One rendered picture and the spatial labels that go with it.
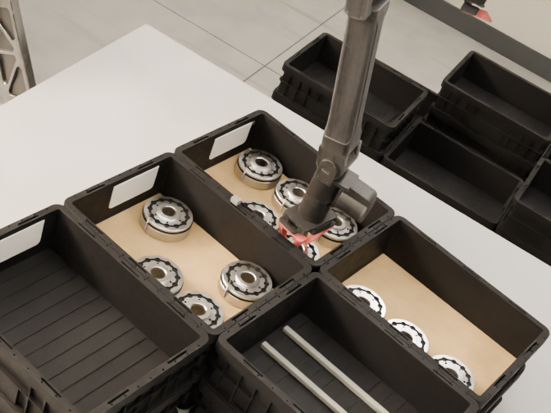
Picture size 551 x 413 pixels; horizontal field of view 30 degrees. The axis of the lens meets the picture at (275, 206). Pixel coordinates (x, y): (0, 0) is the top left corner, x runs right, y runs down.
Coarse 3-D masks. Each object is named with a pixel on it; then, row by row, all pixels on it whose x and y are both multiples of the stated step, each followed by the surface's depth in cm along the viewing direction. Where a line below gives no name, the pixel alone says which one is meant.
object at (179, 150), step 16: (256, 112) 230; (224, 128) 222; (288, 128) 229; (192, 144) 214; (304, 144) 227; (208, 176) 208; (224, 192) 206; (384, 208) 219; (288, 240) 201; (352, 240) 207; (304, 256) 199
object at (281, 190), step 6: (282, 180) 226; (288, 180) 227; (294, 180) 227; (300, 180) 228; (276, 186) 224; (282, 186) 225; (288, 186) 225; (306, 186) 228; (276, 192) 222; (282, 192) 224; (282, 198) 221; (288, 198) 222; (288, 204) 220; (294, 204) 221
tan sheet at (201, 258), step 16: (128, 208) 209; (112, 224) 204; (128, 224) 206; (192, 224) 211; (128, 240) 202; (144, 240) 204; (192, 240) 208; (208, 240) 209; (176, 256) 203; (192, 256) 204; (208, 256) 206; (224, 256) 207; (192, 272) 201; (208, 272) 202; (192, 288) 198; (208, 288) 199; (272, 288) 204; (224, 304) 197; (224, 320) 194
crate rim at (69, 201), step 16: (160, 160) 207; (176, 160) 209; (128, 176) 201; (80, 192) 193; (96, 192) 195; (240, 208) 204; (256, 224) 202; (112, 240) 186; (272, 240) 200; (128, 256) 185; (144, 272) 184; (304, 272) 196; (160, 288) 181; (176, 304) 180; (256, 304) 185; (208, 336) 177
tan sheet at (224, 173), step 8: (240, 152) 234; (232, 160) 231; (208, 168) 226; (216, 168) 227; (224, 168) 228; (232, 168) 229; (216, 176) 225; (224, 176) 226; (232, 176) 227; (224, 184) 224; (232, 184) 225; (240, 184) 226; (232, 192) 223; (240, 192) 224; (248, 192) 225; (256, 192) 225; (264, 192) 226; (272, 192) 227; (256, 200) 223; (264, 200) 224; (272, 208) 223; (288, 232) 219; (320, 248) 218; (328, 248) 219; (320, 256) 216
